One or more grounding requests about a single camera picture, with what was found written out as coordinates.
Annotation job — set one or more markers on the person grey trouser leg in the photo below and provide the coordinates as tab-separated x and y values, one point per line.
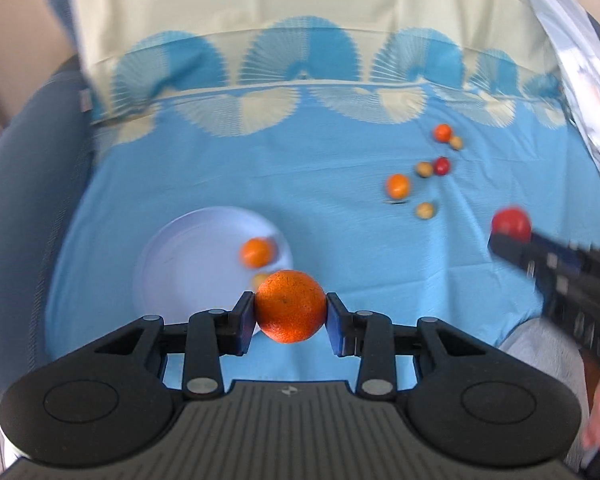
541	345

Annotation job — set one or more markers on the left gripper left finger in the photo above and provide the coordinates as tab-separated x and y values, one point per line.
210	335

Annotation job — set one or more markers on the orange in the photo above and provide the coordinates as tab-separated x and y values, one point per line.
398	187
257	252
290	306

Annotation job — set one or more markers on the orange top small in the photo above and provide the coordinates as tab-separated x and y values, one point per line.
442	133

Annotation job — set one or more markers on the longan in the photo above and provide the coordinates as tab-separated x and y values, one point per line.
257	280
456	143
425	211
424	169

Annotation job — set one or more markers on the light blue plate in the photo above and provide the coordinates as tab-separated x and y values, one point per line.
194	263

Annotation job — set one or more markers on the red cherry tomato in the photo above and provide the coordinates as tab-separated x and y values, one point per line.
442	166
513	222

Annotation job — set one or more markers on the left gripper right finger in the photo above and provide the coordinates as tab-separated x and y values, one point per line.
368	336

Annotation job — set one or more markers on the blue fan-pattern sheet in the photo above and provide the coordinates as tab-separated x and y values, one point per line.
299	110

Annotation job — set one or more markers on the blue sofa armrest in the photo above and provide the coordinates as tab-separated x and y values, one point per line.
46	158

